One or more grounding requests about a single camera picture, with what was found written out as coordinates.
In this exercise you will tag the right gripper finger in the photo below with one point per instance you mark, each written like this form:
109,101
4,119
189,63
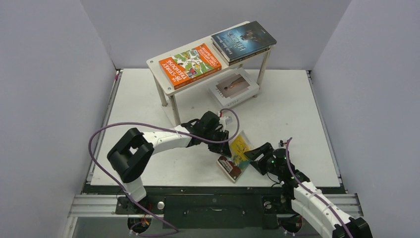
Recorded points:
260,166
258,153

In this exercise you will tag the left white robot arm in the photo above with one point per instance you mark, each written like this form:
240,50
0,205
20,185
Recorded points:
131,154

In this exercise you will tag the black blue treehouse book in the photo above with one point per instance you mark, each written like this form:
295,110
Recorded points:
240,59

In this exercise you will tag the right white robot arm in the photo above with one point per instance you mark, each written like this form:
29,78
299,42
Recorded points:
305,198

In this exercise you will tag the white style magazine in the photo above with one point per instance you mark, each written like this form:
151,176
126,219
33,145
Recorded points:
233,87

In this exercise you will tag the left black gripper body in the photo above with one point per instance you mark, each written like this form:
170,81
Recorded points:
215,135

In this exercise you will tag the yellow red paperback book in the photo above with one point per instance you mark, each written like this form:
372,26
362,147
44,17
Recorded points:
235,165

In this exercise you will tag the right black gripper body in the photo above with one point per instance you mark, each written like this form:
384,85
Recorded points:
262,156

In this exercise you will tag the dark blue paperback book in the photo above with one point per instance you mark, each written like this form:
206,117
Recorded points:
243,40

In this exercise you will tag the orange 78-storey treehouse book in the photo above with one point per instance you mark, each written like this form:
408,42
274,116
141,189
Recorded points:
189,66

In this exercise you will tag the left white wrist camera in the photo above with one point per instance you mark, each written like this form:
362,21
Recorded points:
224,120

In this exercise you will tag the white two-tier shelf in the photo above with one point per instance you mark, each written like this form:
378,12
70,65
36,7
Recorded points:
254,66

